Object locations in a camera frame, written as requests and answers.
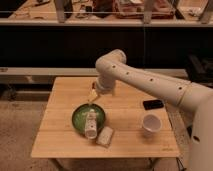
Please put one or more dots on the yellow sponge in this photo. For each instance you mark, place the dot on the yellow sponge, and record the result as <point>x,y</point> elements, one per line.
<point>93,95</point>

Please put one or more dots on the green round plate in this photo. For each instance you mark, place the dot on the green round plate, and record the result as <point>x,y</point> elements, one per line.
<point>79,117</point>

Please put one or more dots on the beige sponge block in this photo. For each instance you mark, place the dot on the beige sponge block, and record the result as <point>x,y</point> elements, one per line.
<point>105,136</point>

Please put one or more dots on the background wooden workbench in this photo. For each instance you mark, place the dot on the background wooden workbench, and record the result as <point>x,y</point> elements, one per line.
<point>108,13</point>

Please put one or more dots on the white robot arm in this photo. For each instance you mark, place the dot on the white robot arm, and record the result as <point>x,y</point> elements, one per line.
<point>191,97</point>

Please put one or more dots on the white plastic cup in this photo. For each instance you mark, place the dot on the white plastic cup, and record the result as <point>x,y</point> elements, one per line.
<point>152,123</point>

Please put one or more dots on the wooden table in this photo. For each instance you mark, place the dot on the wooden table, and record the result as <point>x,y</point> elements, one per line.
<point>57,138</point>

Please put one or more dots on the white plastic bottle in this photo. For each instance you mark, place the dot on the white plastic bottle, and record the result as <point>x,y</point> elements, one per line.
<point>91,125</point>

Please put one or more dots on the black smartphone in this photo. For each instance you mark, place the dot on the black smartphone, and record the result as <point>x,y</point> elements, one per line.
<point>153,104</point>

